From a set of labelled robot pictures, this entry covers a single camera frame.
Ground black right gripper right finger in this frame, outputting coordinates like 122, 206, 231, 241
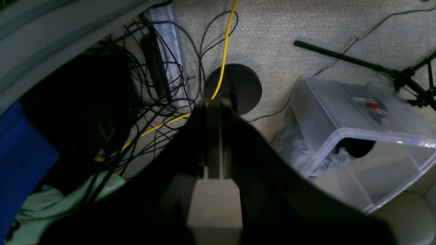
220, 99, 397, 245

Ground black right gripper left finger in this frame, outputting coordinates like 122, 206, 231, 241
40, 101, 218, 245

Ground mint green cloth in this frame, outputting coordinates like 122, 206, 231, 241
7, 172, 126, 245

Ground clear plastic storage bin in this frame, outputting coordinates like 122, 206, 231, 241
273, 75, 435, 214

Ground round black floor base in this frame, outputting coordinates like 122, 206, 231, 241
204, 63, 263, 116

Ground blue plastic bin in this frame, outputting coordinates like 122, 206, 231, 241
0, 102, 59, 243

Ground black power strip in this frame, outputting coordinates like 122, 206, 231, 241
140, 32, 171, 100

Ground black tripod stand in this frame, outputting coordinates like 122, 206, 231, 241
293, 40, 436, 110

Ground tangled black cables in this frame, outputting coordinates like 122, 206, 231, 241
82, 10, 239, 205

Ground yellow cable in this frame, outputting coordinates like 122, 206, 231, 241
95, 0, 239, 162

